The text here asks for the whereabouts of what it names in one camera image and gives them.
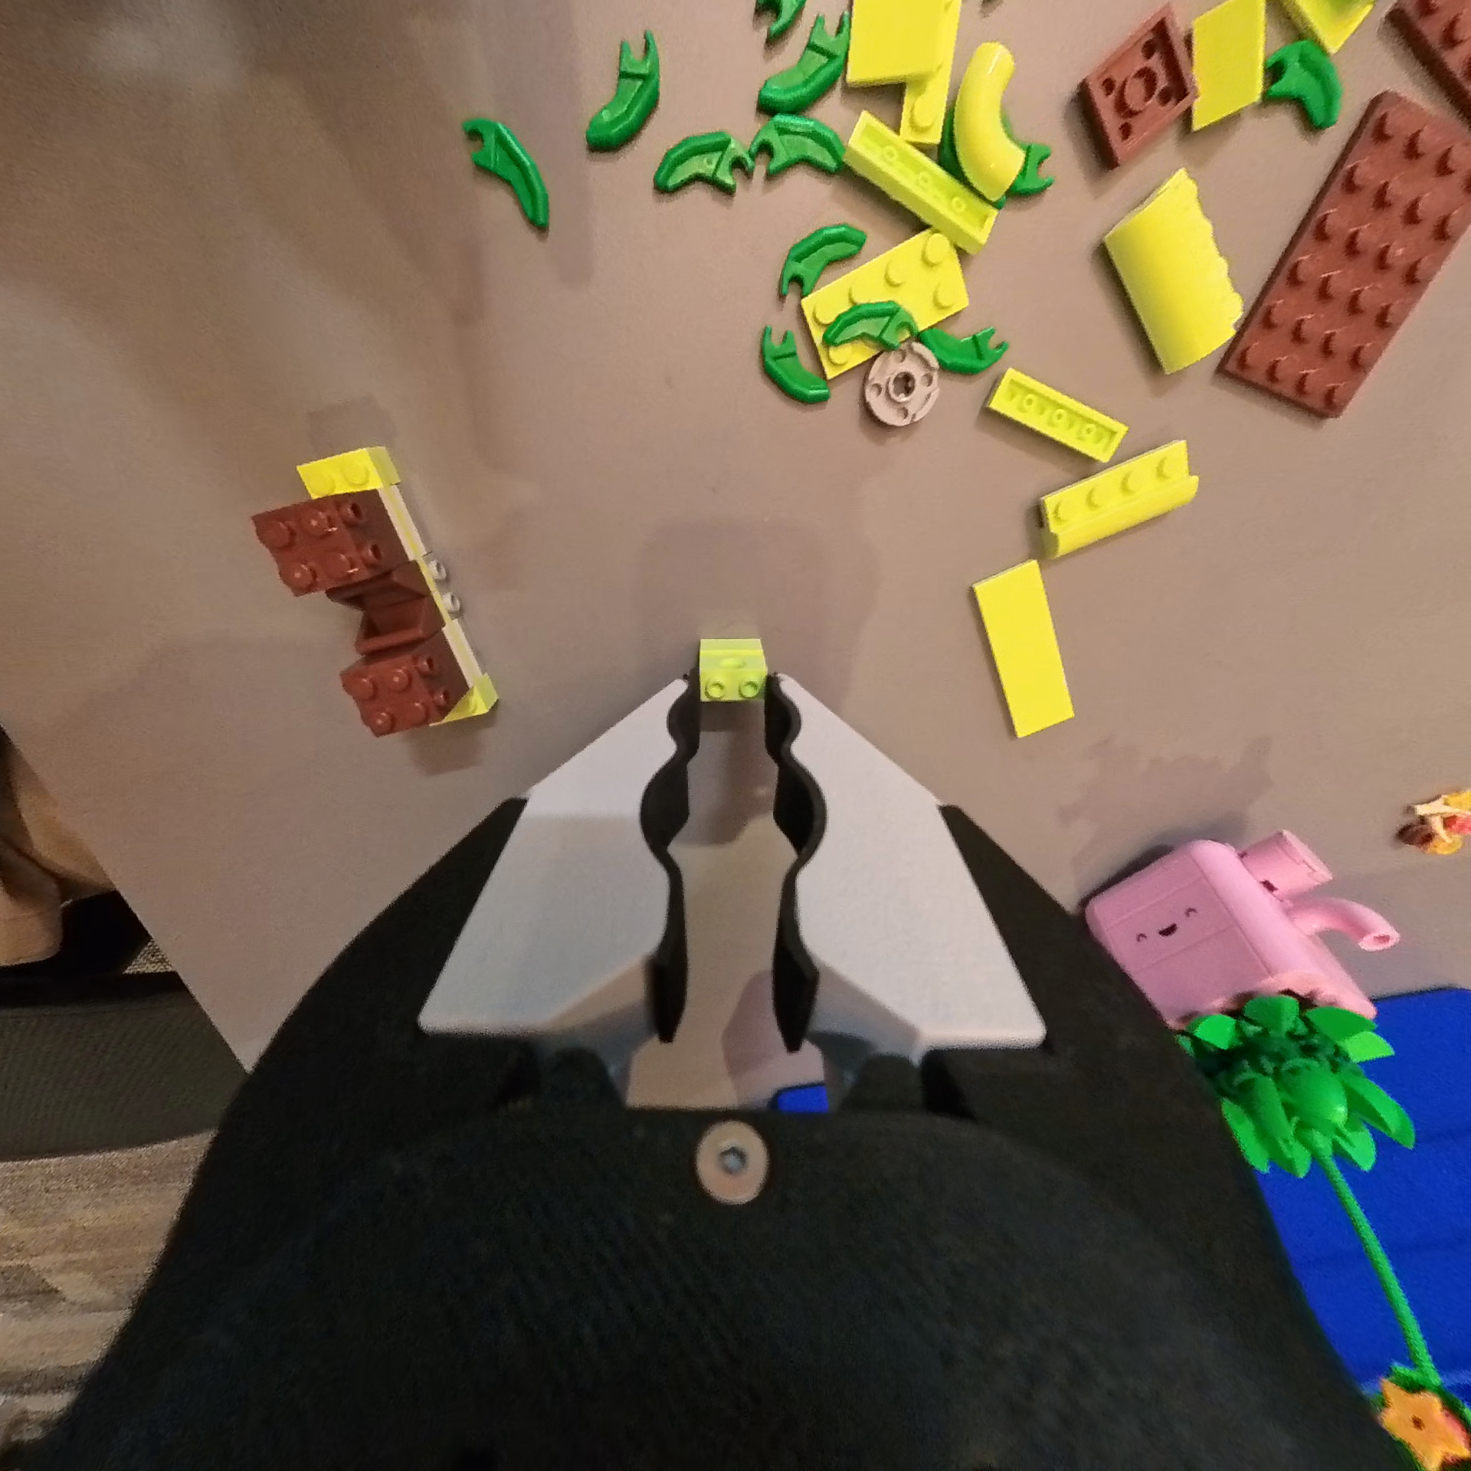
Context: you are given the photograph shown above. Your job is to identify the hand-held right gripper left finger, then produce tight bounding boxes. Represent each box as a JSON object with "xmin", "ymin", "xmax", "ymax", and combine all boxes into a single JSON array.
[{"xmin": 420, "ymin": 674, "xmax": 706, "ymax": 1097}]

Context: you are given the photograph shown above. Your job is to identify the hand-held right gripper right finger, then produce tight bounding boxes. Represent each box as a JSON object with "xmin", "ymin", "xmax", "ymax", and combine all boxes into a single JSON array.
[{"xmin": 768, "ymin": 674, "xmax": 1051, "ymax": 1093}]

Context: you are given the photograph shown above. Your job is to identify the small lime toy brick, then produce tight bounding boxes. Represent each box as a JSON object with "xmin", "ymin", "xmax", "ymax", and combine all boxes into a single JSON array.
[{"xmin": 699, "ymin": 636, "xmax": 770, "ymax": 705}]

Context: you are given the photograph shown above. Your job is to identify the brown and lime brick assembly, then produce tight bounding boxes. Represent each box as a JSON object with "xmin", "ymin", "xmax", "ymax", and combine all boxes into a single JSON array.
[{"xmin": 251, "ymin": 445, "xmax": 503, "ymax": 738}]

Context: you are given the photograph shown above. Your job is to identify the lime elbow brick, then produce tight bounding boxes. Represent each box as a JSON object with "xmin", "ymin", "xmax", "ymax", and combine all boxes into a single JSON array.
[{"xmin": 945, "ymin": 42, "xmax": 1028, "ymax": 201}]

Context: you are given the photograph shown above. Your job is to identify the short lime flat tile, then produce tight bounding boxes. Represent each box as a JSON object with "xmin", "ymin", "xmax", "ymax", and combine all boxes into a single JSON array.
[{"xmin": 974, "ymin": 557, "xmax": 1078, "ymax": 738}]

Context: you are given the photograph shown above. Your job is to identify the pink toy pot with plant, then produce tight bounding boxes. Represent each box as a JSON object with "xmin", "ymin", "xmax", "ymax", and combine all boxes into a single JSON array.
[{"xmin": 1083, "ymin": 832, "xmax": 1471, "ymax": 1471}]

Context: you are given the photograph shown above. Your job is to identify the black office chair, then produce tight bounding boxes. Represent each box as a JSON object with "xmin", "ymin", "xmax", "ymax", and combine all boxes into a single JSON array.
[{"xmin": 0, "ymin": 919, "xmax": 249, "ymax": 1161}]

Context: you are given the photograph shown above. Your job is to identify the person's leg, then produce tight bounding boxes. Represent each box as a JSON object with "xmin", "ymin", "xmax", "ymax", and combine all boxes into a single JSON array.
[{"xmin": 0, "ymin": 728, "xmax": 118, "ymax": 969}]

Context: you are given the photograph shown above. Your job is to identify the lime narrow studded plate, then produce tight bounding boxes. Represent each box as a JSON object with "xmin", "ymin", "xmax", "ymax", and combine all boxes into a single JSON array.
[
  {"xmin": 987, "ymin": 365, "xmax": 1131, "ymax": 463},
  {"xmin": 845, "ymin": 109, "xmax": 1001, "ymax": 255}
]

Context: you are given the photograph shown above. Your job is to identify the grey round plate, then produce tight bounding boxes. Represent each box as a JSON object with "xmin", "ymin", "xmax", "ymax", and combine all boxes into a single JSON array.
[{"xmin": 864, "ymin": 344, "xmax": 945, "ymax": 428}]

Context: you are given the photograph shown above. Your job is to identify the small orange flower pieces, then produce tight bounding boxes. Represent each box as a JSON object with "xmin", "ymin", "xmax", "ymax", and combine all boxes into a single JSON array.
[{"xmin": 1401, "ymin": 790, "xmax": 1471, "ymax": 857}]

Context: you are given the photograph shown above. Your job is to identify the blue plastic bin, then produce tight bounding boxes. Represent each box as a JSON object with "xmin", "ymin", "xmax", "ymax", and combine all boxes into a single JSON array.
[{"xmin": 776, "ymin": 986, "xmax": 1471, "ymax": 1471}]

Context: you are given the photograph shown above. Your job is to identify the lime wide studded plate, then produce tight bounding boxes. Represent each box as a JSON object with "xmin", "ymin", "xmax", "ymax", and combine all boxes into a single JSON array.
[{"xmin": 801, "ymin": 226, "xmax": 970, "ymax": 380}]

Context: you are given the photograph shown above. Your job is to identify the lime curved slope brick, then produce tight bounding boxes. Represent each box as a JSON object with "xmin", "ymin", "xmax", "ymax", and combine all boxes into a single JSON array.
[{"xmin": 1104, "ymin": 169, "xmax": 1249, "ymax": 376}]

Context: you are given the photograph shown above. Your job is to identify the large brown studded plate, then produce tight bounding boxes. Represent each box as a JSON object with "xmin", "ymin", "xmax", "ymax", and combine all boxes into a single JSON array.
[
  {"xmin": 1220, "ymin": 90, "xmax": 1471, "ymax": 419},
  {"xmin": 1389, "ymin": 0, "xmax": 1471, "ymax": 84}
]

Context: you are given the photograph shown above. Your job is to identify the scattered green leaf pieces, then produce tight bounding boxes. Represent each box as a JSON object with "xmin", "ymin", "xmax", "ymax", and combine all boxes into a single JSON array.
[{"xmin": 462, "ymin": 0, "xmax": 1347, "ymax": 405}]

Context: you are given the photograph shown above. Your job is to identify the small brown square plate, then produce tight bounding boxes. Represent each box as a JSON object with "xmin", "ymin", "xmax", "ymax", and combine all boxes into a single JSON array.
[{"xmin": 1079, "ymin": 5, "xmax": 1203, "ymax": 169}]

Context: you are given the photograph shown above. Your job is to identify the long lime flat tile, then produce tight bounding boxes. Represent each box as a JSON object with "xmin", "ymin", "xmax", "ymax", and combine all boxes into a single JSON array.
[{"xmin": 847, "ymin": 0, "xmax": 964, "ymax": 88}]

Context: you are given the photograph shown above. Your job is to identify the lime smooth slope brick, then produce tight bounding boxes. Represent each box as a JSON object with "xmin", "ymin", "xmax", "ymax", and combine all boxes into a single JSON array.
[{"xmin": 1189, "ymin": 0, "xmax": 1270, "ymax": 130}]

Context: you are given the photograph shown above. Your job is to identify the pile of assorted toy bricks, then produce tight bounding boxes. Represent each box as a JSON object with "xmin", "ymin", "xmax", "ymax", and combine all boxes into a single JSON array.
[{"xmin": 901, "ymin": 0, "xmax": 1378, "ymax": 147}]

